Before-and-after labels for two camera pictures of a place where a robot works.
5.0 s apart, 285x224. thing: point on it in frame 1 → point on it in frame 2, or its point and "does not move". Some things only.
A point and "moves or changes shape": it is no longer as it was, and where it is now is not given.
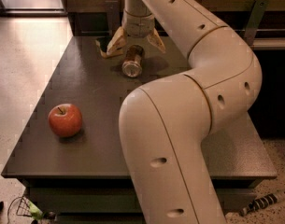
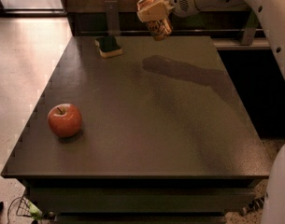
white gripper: x=138 y=26 → x=178 y=1
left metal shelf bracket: x=112 y=7 does not move
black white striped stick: x=259 y=203 does not move
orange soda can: x=134 y=58 moves or changes shape
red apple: x=64 y=119 does not move
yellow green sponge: x=102 y=44 does not move
